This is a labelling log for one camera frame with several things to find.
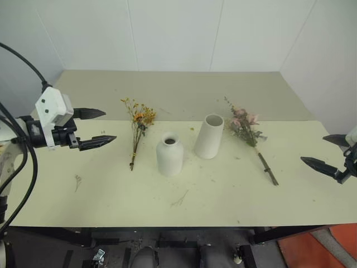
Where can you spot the white bottle-shaped vase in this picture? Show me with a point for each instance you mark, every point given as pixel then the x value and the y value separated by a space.
pixel 169 156

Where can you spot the orange floor mat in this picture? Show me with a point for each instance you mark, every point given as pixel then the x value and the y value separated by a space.
pixel 315 248

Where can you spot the yellow dried flower bunch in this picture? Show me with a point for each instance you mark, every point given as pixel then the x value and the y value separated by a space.
pixel 139 125

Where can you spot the dark rounded left foot shape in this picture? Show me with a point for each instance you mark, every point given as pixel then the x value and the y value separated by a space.
pixel 143 258

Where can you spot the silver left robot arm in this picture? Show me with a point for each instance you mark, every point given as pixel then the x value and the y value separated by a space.
pixel 8 156

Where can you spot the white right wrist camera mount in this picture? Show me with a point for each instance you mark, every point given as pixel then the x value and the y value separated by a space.
pixel 352 140

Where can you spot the black metal table frame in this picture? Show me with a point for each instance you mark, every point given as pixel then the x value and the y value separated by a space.
pixel 173 237

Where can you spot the pink dried flower bunch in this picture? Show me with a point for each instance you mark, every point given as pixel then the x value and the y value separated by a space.
pixel 246 128

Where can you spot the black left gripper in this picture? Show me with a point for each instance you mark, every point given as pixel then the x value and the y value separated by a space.
pixel 63 135

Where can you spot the white tapered cylinder vase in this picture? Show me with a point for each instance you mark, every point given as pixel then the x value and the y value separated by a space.
pixel 207 136

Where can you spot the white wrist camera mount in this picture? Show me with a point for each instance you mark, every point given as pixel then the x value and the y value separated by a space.
pixel 352 140
pixel 51 109

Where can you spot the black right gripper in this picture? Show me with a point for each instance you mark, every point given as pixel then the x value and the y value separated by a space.
pixel 349 167

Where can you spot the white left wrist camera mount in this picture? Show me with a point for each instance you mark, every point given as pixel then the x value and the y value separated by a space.
pixel 51 109

